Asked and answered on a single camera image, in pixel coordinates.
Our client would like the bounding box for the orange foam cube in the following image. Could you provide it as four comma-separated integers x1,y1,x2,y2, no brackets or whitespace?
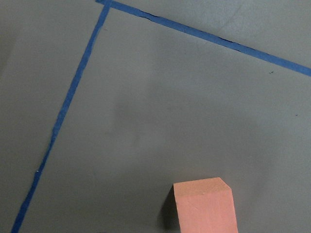
173,177,238,233

